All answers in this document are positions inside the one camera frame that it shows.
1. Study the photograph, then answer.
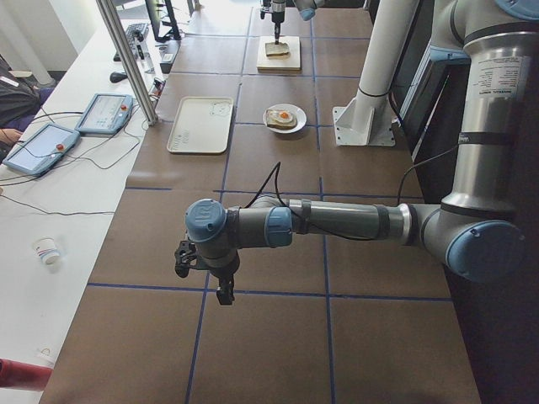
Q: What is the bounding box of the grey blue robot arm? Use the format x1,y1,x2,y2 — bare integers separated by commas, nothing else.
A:
175,1,538,305
260,0,325,45

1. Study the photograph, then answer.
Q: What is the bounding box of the bread slice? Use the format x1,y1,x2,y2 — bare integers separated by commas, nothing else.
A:
264,42,290,57

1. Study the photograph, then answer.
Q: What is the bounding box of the seated person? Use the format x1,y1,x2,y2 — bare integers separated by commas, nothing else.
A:
1,57,54,160

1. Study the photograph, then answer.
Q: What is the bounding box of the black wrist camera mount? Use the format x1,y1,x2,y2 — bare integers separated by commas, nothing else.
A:
174,240,197,279

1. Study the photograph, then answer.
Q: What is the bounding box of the white paper cup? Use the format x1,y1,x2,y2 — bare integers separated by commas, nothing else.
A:
32,237,61,265

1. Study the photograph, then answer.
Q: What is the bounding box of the white pedestal column base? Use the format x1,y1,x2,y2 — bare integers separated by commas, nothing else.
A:
333,0,419,146

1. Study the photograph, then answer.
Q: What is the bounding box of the fried egg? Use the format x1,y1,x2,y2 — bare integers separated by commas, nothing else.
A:
266,109,295,125

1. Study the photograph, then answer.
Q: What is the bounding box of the wooden cutting board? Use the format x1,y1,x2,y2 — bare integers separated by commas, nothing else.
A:
256,36,302,71

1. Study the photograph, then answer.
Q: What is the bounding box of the blue teach pendant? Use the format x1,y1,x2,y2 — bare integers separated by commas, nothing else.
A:
75,93,134,136
3,123,80,176

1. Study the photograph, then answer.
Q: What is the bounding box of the far blue teach pendant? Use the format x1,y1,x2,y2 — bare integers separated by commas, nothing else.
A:
75,93,134,136

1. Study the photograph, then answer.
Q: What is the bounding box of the aluminium frame post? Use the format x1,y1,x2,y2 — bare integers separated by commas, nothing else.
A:
96,0,158,126

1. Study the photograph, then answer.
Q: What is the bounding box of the black monitor stand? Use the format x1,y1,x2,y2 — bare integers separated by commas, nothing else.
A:
145,0,183,43

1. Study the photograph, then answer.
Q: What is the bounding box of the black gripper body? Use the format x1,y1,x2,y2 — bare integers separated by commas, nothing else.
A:
271,12,285,25
210,252,240,287

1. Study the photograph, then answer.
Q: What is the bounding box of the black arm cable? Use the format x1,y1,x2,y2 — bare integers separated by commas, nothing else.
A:
246,159,460,242

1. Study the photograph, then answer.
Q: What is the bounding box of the red object at edge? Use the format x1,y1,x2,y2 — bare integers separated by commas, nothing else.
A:
1,359,53,391

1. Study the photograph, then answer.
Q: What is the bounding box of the black keyboard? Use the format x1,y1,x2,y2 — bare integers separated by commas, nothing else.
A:
125,23,149,59

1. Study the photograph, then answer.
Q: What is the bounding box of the bottom toast slice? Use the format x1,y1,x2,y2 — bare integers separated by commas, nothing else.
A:
265,109,297,130

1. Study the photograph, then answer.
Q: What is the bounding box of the near blue teach pendant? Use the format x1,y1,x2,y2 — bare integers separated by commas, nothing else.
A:
3,123,80,176

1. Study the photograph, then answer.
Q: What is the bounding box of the black computer mouse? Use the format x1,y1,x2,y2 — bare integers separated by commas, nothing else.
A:
109,72,127,83

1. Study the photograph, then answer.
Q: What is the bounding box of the cream bear tray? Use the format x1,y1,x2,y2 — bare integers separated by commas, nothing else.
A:
167,96,234,154

